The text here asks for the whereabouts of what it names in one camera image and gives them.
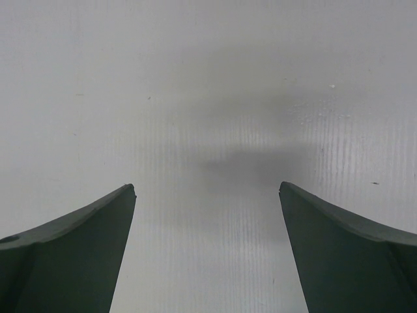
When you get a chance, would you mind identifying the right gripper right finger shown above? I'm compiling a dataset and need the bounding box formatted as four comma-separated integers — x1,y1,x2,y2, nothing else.
280,182,416,312

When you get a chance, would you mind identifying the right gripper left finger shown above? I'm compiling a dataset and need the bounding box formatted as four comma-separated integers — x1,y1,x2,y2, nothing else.
1,184,136,312

